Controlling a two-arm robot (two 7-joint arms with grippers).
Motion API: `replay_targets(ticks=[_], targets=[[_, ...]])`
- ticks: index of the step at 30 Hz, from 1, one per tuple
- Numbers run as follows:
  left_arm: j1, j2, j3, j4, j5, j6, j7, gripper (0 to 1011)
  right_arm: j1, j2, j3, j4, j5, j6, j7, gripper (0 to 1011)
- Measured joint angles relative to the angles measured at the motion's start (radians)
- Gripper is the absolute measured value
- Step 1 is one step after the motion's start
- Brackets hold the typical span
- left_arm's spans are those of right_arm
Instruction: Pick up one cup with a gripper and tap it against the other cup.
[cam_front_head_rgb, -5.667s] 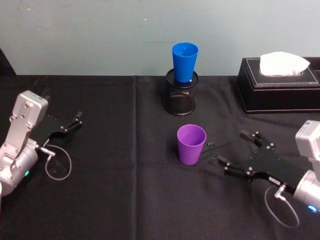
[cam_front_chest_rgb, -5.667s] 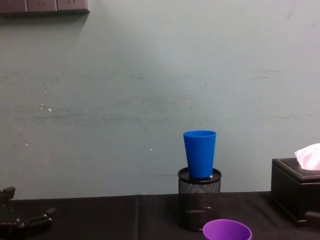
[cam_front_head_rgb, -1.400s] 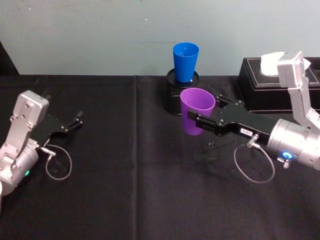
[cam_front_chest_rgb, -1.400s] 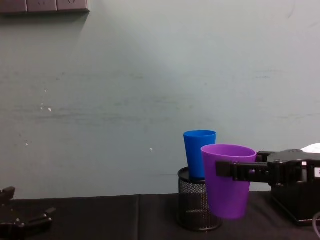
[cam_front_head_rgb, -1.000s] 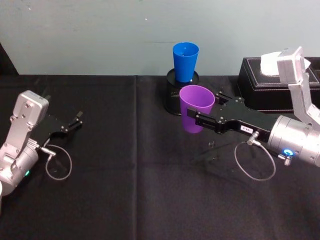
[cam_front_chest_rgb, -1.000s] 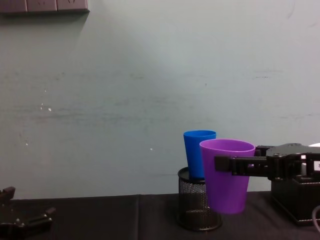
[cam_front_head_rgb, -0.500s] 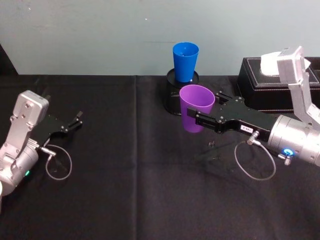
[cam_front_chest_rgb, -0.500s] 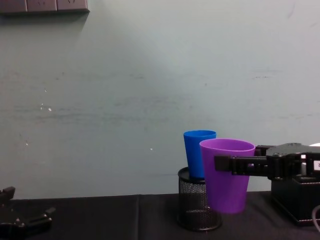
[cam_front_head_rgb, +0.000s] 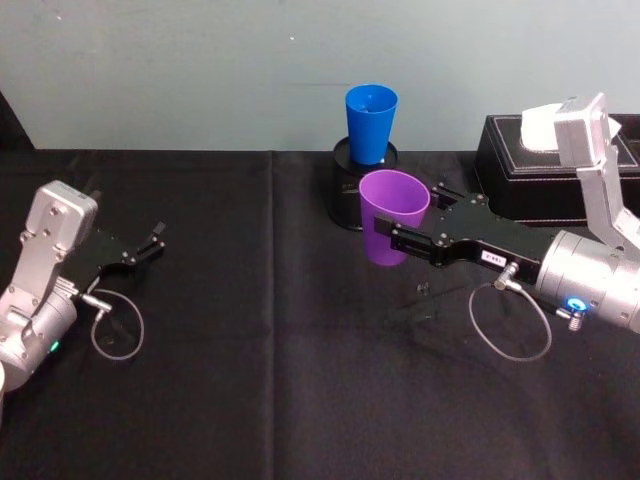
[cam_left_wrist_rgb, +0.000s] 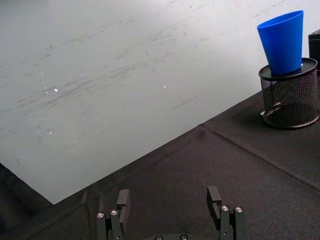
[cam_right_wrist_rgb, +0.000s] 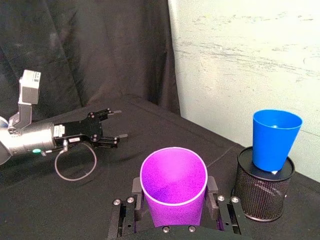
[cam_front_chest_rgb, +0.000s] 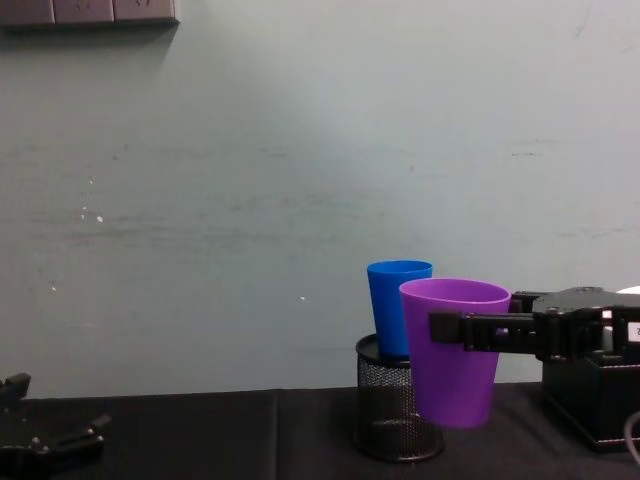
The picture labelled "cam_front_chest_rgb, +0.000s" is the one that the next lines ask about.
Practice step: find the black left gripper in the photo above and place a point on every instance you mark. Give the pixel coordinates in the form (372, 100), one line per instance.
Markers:
(15, 457)

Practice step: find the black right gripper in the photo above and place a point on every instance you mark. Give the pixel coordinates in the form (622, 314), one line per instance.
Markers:
(575, 305)

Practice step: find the purple plastic cup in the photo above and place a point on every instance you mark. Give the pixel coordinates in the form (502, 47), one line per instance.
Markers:
(450, 380)

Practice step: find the blue plastic cup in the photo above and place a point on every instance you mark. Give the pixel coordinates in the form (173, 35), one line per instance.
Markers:
(395, 310)

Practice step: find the black rectangular box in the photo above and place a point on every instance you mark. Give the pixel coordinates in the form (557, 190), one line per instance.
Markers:
(590, 395)

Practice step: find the black mesh pen holder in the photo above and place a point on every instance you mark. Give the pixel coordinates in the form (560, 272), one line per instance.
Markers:
(387, 415)

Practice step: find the black table cloth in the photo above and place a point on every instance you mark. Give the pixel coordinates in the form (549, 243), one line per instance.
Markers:
(225, 440)

